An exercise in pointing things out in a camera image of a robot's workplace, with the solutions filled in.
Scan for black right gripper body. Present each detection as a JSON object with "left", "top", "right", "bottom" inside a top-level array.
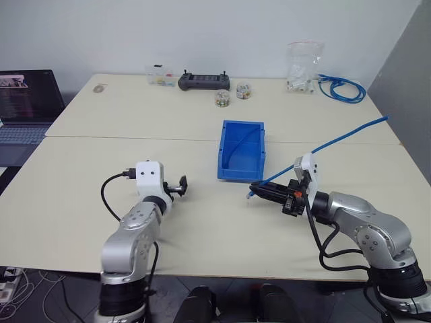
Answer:
[{"left": 281, "top": 176, "right": 309, "bottom": 218}]

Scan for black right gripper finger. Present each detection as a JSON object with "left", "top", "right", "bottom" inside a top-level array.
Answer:
[
  {"left": 249, "top": 188, "right": 290, "bottom": 207},
  {"left": 251, "top": 180, "right": 292, "bottom": 196}
]

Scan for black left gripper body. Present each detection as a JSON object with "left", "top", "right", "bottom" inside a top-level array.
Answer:
[{"left": 162, "top": 181, "right": 180, "bottom": 203}]

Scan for long blue network cable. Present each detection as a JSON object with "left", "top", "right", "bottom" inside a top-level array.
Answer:
[{"left": 245, "top": 115, "right": 390, "bottom": 201}]

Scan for blue plastic bin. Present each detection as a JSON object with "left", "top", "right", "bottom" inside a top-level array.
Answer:
[{"left": 217, "top": 119, "right": 268, "bottom": 183}]

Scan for small clear jar of beads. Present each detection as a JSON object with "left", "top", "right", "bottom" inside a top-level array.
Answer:
[
  {"left": 215, "top": 89, "right": 232, "bottom": 108},
  {"left": 236, "top": 82, "right": 255, "bottom": 100}
]

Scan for dark grey remote controller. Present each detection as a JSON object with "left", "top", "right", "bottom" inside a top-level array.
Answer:
[{"left": 177, "top": 69, "right": 232, "bottom": 92}]

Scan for dark rounded shape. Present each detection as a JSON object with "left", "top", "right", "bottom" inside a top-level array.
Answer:
[
  {"left": 250, "top": 283, "right": 301, "bottom": 323},
  {"left": 172, "top": 285, "right": 217, "bottom": 323}
]

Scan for clear plastic parts box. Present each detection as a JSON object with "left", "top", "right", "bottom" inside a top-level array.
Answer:
[{"left": 145, "top": 63, "right": 176, "bottom": 88}]

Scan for clear zip bag of couplers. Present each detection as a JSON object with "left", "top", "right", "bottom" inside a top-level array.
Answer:
[{"left": 286, "top": 40, "right": 325, "bottom": 96}]

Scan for dark open laptop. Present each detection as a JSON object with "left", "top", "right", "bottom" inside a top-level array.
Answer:
[{"left": 0, "top": 69, "right": 67, "bottom": 168}]

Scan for white power strip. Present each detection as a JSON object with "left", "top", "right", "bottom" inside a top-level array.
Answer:
[{"left": 0, "top": 266, "right": 22, "bottom": 303}]

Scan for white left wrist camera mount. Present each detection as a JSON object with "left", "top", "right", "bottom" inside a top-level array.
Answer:
[{"left": 134, "top": 160, "right": 166, "bottom": 198}]

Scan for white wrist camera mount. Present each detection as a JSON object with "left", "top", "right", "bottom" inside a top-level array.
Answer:
[
  {"left": 134, "top": 160, "right": 166, "bottom": 198},
  {"left": 293, "top": 153, "right": 319, "bottom": 216}
]

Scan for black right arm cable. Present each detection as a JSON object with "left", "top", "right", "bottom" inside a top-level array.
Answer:
[{"left": 301, "top": 174, "right": 372, "bottom": 272}]

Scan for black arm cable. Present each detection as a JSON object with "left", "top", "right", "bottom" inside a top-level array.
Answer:
[
  {"left": 301, "top": 174, "right": 372, "bottom": 272},
  {"left": 100, "top": 167, "right": 160, "bottom": 303}
]

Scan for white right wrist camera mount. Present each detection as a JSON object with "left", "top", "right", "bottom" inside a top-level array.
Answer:
[{"left": 293, "top": 153, "right": 319, "bottom": 216}]

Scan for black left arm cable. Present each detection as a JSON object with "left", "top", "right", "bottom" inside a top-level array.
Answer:
[{"left": 100, "top": 167, "right": 160, "bottom": 303}]

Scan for coiled blue network cable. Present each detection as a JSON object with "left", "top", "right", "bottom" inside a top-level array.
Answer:
[{"left": 316, "top": 73, "right": 368, "bottom": 104}]

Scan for white floor cables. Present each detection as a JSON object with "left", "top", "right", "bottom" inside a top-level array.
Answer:
[{"left": 0, "top": 268, "right": 67, "bottom": 319}]

